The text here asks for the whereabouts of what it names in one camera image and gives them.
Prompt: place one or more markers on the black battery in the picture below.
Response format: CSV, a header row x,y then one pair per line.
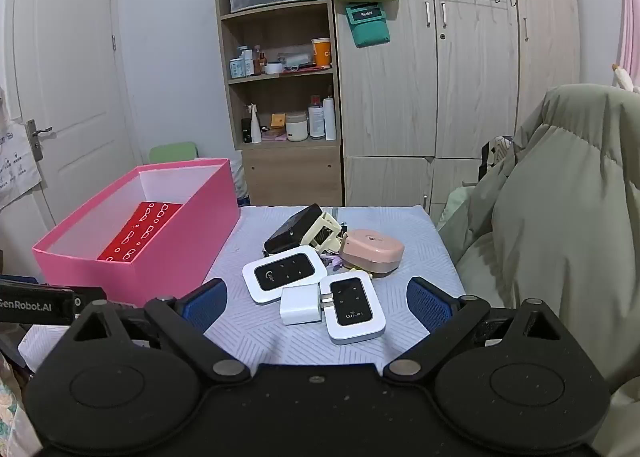
x,y
290,232

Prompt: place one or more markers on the white printed sheet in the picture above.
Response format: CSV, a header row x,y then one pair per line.
x,y
15,172

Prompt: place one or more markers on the white spray bottle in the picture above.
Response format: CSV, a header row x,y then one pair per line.
x,y
255,129

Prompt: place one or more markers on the white striped cloth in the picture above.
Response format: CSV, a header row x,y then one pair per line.
x,y
240,332

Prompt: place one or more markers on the small black box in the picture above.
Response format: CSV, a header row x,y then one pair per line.
x,y
245,131

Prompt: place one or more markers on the pink curtain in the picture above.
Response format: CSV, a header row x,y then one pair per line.
x,y
629,12

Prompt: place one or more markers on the teal pouch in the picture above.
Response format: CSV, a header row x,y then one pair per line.
x,y
367,27

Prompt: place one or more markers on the purple clip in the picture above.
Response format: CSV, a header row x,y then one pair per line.
x,y
332,262

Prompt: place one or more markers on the can with red cap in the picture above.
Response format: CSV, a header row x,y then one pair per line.
x,y
315,121

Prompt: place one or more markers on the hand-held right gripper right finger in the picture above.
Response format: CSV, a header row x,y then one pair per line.
x,y
430,304

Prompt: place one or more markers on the light green panel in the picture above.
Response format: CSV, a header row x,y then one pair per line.
x,y
172,152

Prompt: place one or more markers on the olive green jacket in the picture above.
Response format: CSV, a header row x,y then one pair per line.
x,y
560,217

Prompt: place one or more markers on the pink cardboard box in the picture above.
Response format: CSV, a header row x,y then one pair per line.
x,y
165,247

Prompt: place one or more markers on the beige diamond-pattern bag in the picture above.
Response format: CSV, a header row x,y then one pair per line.
x,y
501,149

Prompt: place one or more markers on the white charger plug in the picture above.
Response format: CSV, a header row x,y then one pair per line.
x,y
300,304

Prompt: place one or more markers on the white jar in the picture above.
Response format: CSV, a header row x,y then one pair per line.
x,y
296,128

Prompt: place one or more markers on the white cylinder bottle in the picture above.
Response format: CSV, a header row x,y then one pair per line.
x,y
329,119

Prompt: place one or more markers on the light green cloth bundle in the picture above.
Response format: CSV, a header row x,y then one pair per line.
x,y
457,204

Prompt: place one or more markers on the colourful printed blanket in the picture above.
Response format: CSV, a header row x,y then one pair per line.
x,y
10,412

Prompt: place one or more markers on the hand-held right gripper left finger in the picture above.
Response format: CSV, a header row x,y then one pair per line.
x,y
205,304

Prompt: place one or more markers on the beige plastic frame part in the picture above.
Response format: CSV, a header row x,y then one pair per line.
x,y
322,232

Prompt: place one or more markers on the wooden bookshelf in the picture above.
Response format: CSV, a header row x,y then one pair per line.
x,y
295,177

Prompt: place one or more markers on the white and black pocket router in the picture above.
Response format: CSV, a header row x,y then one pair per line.
x,y
352,307
285,273

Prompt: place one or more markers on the white door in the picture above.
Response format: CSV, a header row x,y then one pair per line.
x,y
75,87

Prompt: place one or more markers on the light wood wardrobe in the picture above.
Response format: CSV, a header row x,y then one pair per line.
x,y
390,112

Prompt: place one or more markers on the small orange box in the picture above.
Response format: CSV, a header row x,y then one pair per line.
x,y
277,121

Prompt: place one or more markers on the white plush toy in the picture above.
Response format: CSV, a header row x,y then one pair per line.
x,y
625,79

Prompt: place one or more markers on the orange paper cup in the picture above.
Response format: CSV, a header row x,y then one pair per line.
x,y
321,53

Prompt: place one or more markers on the pink compact case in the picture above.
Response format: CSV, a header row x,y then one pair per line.
x,y
372,249

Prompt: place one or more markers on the red patterned flat box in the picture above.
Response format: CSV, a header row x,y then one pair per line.
x,y
140,232

